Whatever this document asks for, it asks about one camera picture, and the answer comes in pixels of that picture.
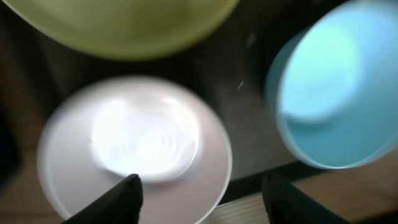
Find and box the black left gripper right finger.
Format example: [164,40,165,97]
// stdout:
[262,173,348,224]

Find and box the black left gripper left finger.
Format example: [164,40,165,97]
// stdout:
[63,174,144,224]

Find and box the white pink bowl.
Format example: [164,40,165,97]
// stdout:
[37,76,233,223]

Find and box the blue bowl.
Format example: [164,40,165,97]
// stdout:
[264,0,397,169]

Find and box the dark brown serving tray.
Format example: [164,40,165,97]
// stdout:
[1,1,338,203]

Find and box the yellow plate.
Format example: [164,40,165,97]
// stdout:
[4,0,239,60]

